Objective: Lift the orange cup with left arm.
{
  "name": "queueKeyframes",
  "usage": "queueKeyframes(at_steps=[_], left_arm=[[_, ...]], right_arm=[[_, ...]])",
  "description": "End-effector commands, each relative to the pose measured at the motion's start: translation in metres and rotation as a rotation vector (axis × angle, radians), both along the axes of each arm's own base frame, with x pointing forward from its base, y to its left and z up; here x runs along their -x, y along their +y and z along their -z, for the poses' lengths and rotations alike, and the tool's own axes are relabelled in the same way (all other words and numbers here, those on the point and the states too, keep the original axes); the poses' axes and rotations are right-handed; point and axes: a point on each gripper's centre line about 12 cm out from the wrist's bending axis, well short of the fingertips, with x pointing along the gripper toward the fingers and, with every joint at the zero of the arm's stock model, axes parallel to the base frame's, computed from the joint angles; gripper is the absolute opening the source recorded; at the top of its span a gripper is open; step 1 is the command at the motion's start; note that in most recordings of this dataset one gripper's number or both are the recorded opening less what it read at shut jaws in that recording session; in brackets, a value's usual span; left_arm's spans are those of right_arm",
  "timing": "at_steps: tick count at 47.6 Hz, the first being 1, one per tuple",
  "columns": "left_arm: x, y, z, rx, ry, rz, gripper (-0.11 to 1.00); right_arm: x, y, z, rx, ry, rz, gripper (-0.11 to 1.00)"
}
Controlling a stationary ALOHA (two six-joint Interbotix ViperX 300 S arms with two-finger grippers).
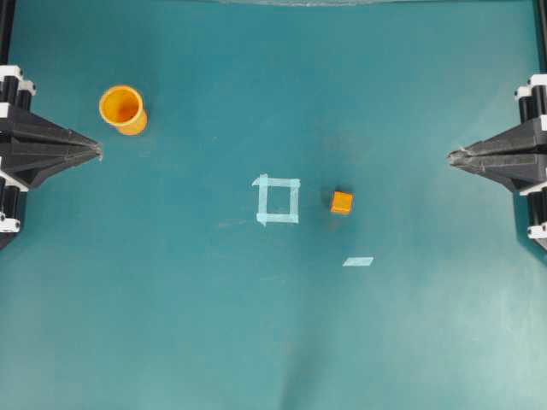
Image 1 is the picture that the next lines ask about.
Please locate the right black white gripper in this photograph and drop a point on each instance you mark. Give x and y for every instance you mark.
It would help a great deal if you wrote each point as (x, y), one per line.
(494, 158)

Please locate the right black frame rail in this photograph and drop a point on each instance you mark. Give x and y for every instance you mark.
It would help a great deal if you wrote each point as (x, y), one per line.
(540, 16)

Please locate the left black frame rail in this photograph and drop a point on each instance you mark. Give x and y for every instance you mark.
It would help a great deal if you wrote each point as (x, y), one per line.
(7, 13)

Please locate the orange plastic cup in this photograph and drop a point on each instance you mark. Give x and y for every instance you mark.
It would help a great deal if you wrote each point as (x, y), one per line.
(122, 107)

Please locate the orange cube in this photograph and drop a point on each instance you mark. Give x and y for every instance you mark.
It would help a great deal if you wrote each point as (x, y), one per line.
(341, 202)

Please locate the light blue tape strip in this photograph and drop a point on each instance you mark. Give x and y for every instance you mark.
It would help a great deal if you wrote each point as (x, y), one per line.
(364, 261)

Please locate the black frame rail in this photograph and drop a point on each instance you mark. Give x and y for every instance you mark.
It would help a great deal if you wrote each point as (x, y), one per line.
(540, 16)
(7, 13)

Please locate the light blue tape square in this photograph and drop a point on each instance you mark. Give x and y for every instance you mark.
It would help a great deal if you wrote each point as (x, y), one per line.
(264, 182)

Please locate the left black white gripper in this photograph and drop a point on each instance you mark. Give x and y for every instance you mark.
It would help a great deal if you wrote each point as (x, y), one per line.
(26, 166)

